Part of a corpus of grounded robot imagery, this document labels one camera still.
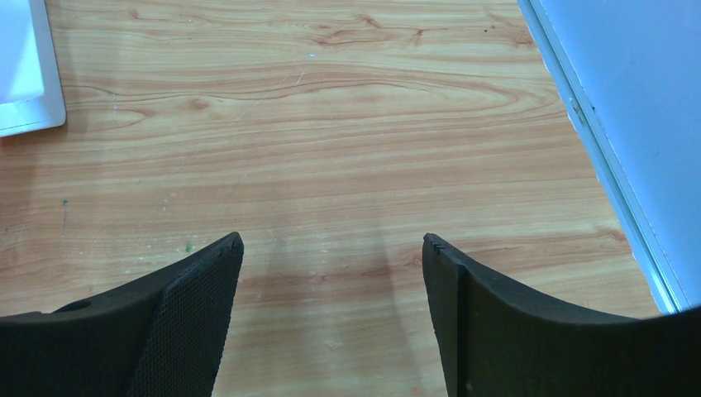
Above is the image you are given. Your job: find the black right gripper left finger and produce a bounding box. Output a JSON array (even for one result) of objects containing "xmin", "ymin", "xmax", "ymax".
[{"xmin": 1, "ymin": 232, "xmax": 244, "ymax": 396}]

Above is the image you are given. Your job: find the white rack base foot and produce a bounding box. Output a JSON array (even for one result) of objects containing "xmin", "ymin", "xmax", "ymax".
[{"xmin": 1, "ymin": 0, "xmax": 66, "ymax": 137}]

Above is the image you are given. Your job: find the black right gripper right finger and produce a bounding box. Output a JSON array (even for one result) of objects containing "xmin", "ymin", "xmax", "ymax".
[{"xmin": 422, "ymin": 233, "xmax": 700, "ymax": 396}]

